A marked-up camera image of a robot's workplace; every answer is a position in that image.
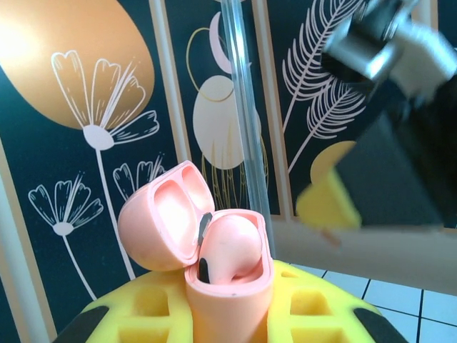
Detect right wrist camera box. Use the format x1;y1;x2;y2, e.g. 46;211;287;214
321;0;457;104

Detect coral wireless earbud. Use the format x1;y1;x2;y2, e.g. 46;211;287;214
197;213;264;286

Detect coral earbud charging case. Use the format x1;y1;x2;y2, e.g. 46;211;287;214
116;159;276;343

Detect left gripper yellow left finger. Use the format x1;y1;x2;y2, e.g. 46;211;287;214
53;269;196;343

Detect aluminium corner post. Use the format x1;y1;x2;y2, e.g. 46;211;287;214
220;0;276;260

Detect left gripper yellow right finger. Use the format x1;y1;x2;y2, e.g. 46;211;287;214
266;259;410;343

